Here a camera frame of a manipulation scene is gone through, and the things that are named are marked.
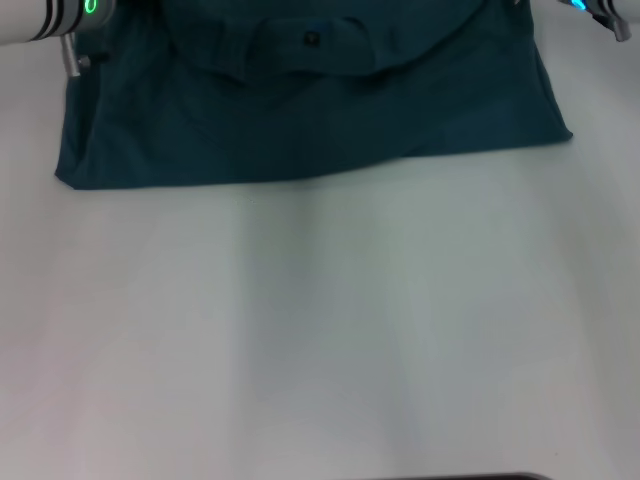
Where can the teal FREE print t-shirt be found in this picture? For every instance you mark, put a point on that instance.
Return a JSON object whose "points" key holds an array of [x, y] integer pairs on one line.
{"points": [[310, 125]]}

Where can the black flat panel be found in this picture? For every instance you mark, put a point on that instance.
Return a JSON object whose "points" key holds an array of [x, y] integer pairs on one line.
{"points": [[490, 477]]}

